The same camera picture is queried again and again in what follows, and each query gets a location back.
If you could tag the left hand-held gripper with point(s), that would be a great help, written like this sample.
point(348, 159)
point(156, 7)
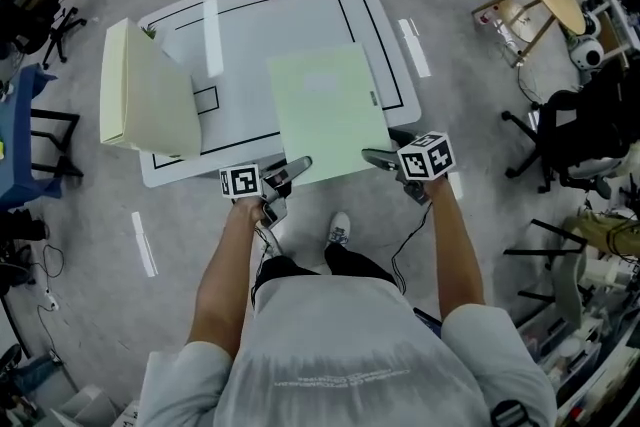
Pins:
point(240, 182)

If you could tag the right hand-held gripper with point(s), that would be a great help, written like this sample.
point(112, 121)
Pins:
point(425, 155)

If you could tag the pale green cardboard box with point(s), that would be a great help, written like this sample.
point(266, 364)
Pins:
point(325, 115)

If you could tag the pale yellow cardboard box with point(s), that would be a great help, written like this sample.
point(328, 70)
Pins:
point(150, 100)

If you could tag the person's right forearm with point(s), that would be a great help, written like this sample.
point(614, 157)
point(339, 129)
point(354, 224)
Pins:
point(457, 250)

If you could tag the person's left forearm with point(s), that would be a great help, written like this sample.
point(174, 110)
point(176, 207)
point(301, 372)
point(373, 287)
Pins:
point(225, 285)

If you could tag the person's left hand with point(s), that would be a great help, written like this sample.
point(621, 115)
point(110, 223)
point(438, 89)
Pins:
point(249, 212)

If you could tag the person's right white shoe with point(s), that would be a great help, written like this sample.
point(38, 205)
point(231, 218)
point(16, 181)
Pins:
point(339, 227)

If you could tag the person's white shoe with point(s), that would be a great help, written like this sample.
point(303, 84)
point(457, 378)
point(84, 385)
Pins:
point(270, 242)
point(339, 227)

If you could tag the person's left white shoe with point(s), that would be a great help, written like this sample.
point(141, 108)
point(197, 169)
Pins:
point(270, 242)

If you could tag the person's black shorts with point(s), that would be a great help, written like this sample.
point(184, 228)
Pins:
point(350, 265)

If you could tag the black office chair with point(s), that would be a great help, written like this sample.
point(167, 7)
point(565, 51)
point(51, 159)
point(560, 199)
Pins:
point(580, 130)
point(37, 20)

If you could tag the person's white t-shirt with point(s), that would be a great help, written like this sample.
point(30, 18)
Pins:
point(350, 355)

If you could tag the small potted plant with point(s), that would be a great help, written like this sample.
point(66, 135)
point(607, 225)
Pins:
point(149, 33)

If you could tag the white round robot head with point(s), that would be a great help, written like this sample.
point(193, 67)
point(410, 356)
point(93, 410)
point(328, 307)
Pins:
point(590, 50)

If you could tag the grey office chair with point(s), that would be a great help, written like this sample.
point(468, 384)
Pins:
point(570, 290)

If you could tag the white power strip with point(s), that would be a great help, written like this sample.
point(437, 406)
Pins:
point(50, 299)

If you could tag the blue cloth covered table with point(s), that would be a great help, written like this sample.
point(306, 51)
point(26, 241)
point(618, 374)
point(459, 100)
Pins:
point(20, 125)

